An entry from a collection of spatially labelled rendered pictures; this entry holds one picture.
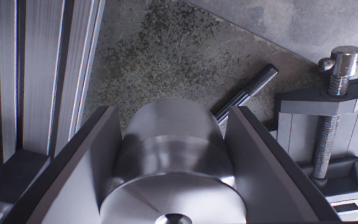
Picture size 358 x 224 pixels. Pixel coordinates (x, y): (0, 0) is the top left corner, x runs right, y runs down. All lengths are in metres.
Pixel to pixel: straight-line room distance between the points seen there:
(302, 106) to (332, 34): 1.14
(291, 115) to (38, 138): 0.25
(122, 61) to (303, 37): 1.15
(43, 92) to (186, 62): 0.13
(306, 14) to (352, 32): 0.29
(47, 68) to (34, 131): 0.07
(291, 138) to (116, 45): 0.21
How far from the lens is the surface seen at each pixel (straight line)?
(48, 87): 0.20
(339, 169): 0.32
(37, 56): 0.19
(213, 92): 0.21
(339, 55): 0.21
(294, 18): 1.23
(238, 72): 0.21
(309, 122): 0.26
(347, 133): 0.29
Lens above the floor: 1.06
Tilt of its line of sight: 59 degrees down
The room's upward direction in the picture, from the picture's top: 177 degrees clockwise
